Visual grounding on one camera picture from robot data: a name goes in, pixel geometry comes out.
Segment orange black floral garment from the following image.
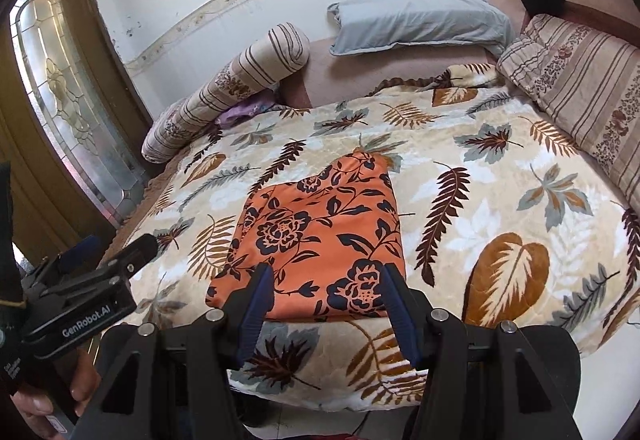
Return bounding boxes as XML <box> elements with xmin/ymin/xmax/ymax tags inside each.
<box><xmin>205</xmin><ymin>152</ymin><xmax>406</xmax><ymax>322</ymax></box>

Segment person's left hand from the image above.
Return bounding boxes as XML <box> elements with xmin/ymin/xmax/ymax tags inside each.
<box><xmin>11</xmin><ymin>348</ymin><xmax>101</xmax><ymax>439</ymax></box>

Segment brown stained-glass door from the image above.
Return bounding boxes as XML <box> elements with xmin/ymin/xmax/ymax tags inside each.
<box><xmin>1</xmin><ymin>0</ymin><xmax>154</xmax><ymax>263</ymax></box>

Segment cream leaf-pattern blanket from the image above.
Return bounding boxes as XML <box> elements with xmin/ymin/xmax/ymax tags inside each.
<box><xmin>112</xmin><ymin>62</ymin><xmax>639</xmax><ymax>411</ymax></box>

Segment purple cloth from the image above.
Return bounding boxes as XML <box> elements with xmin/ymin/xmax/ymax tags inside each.
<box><xmin>215</xmin><ymin>88</ymin><xmax>277</xmax><ymax>130</ymax></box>

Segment striped floral bolster pillow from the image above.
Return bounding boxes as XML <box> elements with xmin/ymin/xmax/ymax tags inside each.
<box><xmin>141</xmin><ymin>22</ymin><xmax>310</xmax><ymax>163</ymax></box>

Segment striped floral flat pillow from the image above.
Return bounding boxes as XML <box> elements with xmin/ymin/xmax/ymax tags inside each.
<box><xmin>498</xmin><ymin>14</ymin><xmax>639</xmax><ymax>210</ymax></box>

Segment grey pillow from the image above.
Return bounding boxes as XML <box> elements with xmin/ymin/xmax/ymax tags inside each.
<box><xmin>328</xmin><ymin>0</ymin><xmax>516</xmax><ymax>57</ymax></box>

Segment pink bed sheet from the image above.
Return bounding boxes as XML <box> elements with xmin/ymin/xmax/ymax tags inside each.
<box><xmin>279</xmin><ymin>0</ymin><xmax>639</xmax><ymax>108</ymax></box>

